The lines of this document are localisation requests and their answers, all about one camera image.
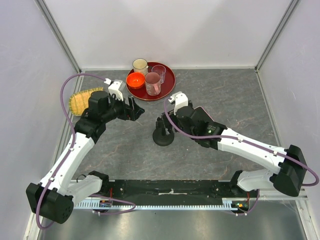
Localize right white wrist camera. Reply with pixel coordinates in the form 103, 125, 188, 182
168, 91, 189, 114

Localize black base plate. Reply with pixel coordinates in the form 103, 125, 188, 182
99, 178, 258, 206

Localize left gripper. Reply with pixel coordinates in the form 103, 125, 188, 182
101, 92, 145, 123

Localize pink cased smartphone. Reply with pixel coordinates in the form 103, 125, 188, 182
194, 106, 214, 123

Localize woven bamboo basket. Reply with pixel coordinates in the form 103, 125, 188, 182
68, 87, 104, 117

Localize clear glass tumbler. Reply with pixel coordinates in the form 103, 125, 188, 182
151, 64, 167, 84

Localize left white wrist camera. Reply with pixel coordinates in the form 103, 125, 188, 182
104, 78, 125, 101

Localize left aluminium frame post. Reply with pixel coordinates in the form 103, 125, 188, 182
35, 0, 82, 73

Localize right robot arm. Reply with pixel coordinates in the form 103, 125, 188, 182
152, 102, 307, 197

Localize cream ceramic cup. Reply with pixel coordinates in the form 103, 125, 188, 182
132, 58, 149, 76

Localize black phone stand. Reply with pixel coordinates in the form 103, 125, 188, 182
152, 129, 175, 147

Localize pink glass mug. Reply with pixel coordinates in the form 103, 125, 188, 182
145, 72, 161, 96

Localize orange bowl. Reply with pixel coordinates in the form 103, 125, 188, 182
126, 72, 145, 90

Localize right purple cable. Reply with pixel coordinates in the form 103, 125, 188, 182
163, 98, 320, 187

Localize slotted cable duct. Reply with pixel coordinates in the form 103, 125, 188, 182
74, 197, 248, 211

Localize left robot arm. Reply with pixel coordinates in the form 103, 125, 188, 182
26, 90, 145, 224

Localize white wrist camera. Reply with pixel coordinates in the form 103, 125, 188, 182
168, 91, 189, 114
104, 78, 125, 101

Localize aluminium frame post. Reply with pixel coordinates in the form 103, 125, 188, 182
254, 0, 300, 73
35, 0, 82, 73

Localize right aluminium frame post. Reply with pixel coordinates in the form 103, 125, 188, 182
254, 0, 300, 73

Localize red round tray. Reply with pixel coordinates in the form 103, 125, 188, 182
126, 61, 176, 102

